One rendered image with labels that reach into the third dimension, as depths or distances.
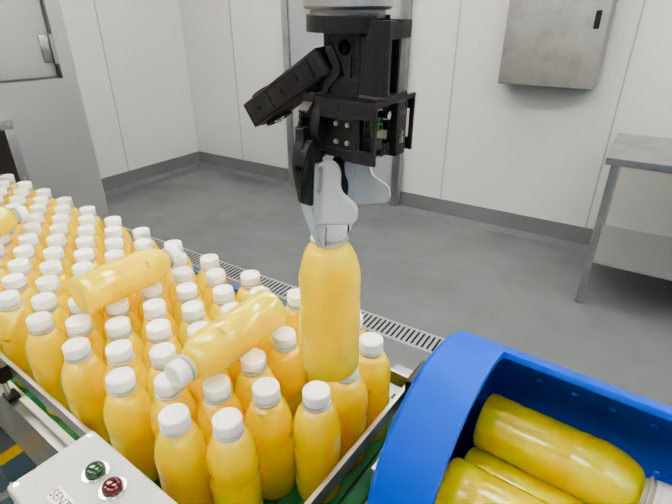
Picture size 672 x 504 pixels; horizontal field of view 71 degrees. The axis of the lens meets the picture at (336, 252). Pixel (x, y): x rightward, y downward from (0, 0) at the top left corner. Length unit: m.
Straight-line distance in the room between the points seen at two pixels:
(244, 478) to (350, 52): 0.53
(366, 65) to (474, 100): 3.53
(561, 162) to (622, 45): 0.82
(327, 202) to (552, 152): 3.47
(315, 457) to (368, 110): 0.50
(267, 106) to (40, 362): 0.66
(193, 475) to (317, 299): 0.32
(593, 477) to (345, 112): 0.45
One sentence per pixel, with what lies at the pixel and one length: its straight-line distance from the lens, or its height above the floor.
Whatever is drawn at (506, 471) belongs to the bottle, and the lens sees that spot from 0.62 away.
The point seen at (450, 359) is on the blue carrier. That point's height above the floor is 1.23.
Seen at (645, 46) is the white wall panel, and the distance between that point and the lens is 3.73.
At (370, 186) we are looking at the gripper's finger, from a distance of 0.49.
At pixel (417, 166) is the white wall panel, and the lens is 4.20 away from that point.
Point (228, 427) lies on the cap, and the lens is 0.64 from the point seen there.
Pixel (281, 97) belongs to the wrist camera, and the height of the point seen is 1.49.
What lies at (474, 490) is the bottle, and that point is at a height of 1.13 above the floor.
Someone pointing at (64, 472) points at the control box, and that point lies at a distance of 0.66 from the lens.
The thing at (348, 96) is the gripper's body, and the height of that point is 1.50.
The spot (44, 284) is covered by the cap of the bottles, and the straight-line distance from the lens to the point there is 1.07.
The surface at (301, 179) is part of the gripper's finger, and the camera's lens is 0.43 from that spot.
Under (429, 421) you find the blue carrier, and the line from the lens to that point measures 0.49.
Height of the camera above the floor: 1.56
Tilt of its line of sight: 27 degrees down
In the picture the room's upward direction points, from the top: straight up
